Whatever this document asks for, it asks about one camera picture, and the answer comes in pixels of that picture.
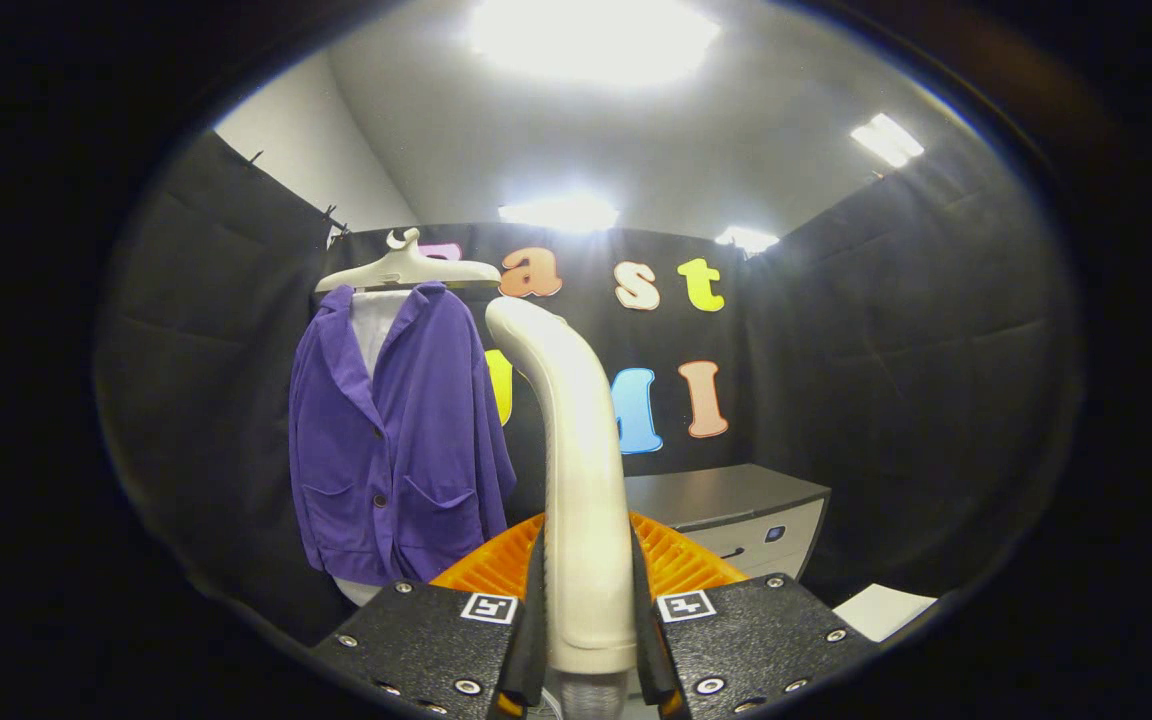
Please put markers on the cream clothes hanger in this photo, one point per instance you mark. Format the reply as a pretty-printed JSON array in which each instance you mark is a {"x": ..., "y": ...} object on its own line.
[{"x": 406, "y": 270}]

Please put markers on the white garment steamer head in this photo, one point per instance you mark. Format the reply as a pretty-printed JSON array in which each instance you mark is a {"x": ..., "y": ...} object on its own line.
[{"x": 586, "y": 500}]

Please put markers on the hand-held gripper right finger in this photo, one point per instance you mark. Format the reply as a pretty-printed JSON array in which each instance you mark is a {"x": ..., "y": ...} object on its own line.
[{"x": 746, "y": 640}]

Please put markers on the purple jacket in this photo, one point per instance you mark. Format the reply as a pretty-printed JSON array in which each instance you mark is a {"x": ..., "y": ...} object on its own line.
[{"x": 426, "y": 420}]

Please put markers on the white paper sheet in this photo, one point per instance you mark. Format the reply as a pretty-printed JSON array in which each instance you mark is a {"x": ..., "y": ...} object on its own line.
[{"x": 886, "y": 610}]

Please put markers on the white garment board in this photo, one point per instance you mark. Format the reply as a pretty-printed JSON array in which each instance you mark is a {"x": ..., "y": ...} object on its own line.
[{"x": 376, "y": 325}]

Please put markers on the large ceiling light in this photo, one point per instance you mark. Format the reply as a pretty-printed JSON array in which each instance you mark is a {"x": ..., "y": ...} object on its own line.
[{"x": 591, "y": 40}]

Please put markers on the grey cabinet with dark top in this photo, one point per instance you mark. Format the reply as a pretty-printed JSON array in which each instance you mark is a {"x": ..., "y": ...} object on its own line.
[{"x": 716, "y": 495}]

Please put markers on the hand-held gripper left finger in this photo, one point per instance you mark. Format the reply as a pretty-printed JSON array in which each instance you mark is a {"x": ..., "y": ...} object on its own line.
[{"x": 426, "y": 640}]

